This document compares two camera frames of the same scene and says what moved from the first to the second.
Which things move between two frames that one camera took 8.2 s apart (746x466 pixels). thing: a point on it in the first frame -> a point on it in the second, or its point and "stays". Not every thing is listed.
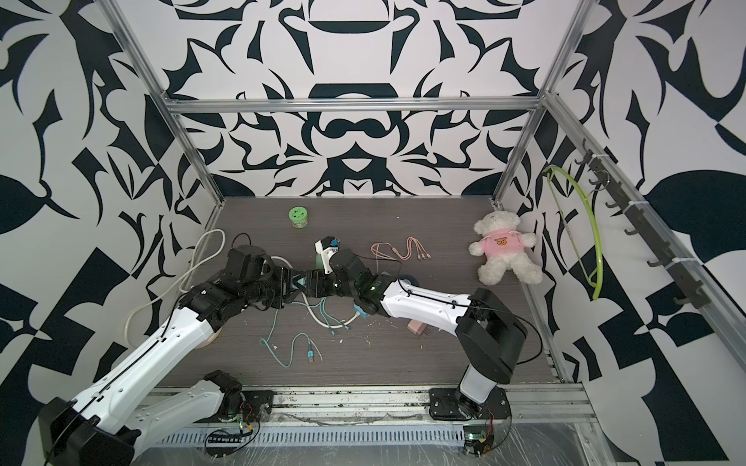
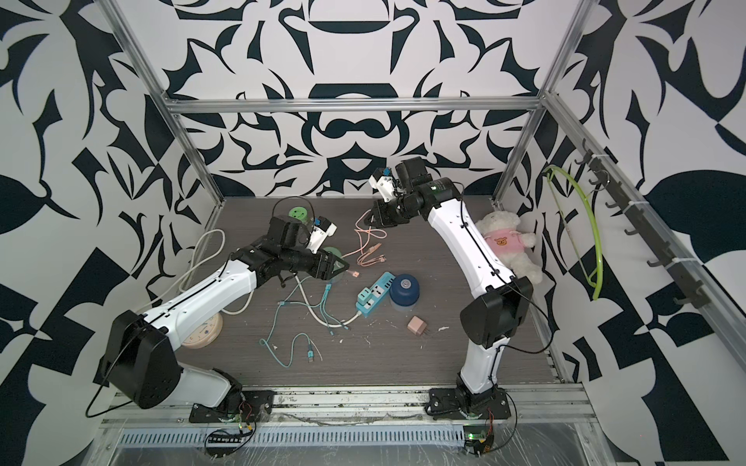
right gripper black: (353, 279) -> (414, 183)
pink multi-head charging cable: (386, 249) -> (367, 257)
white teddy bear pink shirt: (503, 246) stays
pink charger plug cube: (418, 327) stays
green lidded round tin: (298, 216) stays
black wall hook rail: (692, 291) stays
